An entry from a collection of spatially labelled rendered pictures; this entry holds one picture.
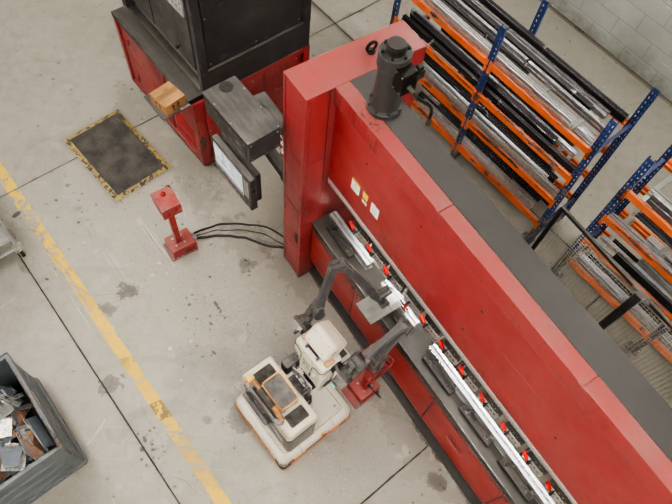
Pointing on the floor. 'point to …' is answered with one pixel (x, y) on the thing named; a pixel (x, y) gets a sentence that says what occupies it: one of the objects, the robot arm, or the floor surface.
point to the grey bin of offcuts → (31, 438)
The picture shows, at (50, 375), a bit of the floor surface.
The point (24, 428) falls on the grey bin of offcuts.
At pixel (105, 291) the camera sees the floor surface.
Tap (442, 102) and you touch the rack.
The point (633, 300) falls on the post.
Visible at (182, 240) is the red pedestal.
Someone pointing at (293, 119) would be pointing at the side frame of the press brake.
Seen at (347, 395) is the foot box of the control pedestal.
